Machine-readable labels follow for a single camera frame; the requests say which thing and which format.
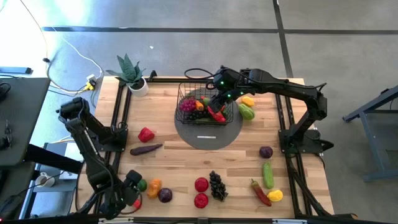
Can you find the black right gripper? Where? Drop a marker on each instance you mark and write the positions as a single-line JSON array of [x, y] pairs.
[[230, 85]]

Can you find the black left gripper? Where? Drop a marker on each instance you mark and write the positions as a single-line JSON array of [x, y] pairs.
[[119, 202]]

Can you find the small green cucumber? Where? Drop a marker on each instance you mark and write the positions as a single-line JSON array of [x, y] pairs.
[[206, 101]]

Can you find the round dark green avocado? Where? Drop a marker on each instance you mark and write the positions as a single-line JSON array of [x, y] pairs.
[[143, 185]]

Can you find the red pepper with green stem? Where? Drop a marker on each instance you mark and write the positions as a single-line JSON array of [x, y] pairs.
[[203, 98]]

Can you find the curved red chili pepper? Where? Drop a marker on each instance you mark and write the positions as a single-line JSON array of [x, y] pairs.
[[216, 115]]

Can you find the black grape bunch with leaf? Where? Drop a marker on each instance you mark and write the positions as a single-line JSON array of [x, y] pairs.
[[217, 185], [197, 115]]

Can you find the long red chili pepper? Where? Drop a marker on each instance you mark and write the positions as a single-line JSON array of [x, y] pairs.
[[137, 204]]

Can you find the pink grape bunch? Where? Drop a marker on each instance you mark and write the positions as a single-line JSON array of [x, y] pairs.
[[187, 105]]

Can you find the long purple eggplant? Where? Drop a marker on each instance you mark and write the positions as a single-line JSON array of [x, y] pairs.
[[144, 150]]

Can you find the small yellow pepper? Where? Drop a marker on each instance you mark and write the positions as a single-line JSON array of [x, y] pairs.
[[247, 101]]

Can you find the purple onion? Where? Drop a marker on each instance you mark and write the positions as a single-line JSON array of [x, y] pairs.
[[266, 152], [165, 195]]

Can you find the red bell pepper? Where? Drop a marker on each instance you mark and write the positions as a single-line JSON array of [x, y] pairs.
[[146, 134]]

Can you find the red tomato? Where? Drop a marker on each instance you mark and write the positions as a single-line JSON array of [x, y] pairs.
[[201, 184]]

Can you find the red apple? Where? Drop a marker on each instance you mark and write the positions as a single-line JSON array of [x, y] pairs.
[[201, 200]]

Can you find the red chili with green top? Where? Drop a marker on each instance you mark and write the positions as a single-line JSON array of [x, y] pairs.
[[260, 193]]

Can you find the yellow lemon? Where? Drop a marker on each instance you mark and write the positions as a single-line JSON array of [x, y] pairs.
[[275, 195]]

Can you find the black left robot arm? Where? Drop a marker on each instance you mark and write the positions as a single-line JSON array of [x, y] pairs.
[[90, 155]]

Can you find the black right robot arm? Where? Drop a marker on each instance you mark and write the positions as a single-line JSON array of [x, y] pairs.
[[286, 87]]

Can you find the grey round placemat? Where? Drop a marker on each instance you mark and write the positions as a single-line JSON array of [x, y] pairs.
[[208, 143]]

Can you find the green plant in white pot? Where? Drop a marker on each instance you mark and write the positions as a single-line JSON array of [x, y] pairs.
[[138, 88]]

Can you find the white mug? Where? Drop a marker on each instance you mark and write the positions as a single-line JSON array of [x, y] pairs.
[[42, 180]]

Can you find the white and yellow power adapter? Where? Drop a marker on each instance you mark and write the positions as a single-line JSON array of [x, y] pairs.
[[90, 81]]

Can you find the grey desk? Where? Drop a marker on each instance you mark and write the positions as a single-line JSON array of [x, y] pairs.
[[25, 118]]

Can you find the blue-grey metal table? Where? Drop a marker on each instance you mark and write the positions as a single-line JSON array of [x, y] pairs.
[[367, 107]]

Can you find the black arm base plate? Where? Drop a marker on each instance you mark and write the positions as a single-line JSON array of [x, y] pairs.
[[311, 144], [119, 141]]

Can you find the silver frame bracket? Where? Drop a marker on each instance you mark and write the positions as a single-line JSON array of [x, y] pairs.
[[289, 221], [115, 221]]

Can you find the black frame clamp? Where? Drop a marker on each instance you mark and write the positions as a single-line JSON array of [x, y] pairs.
[[152, 75]]

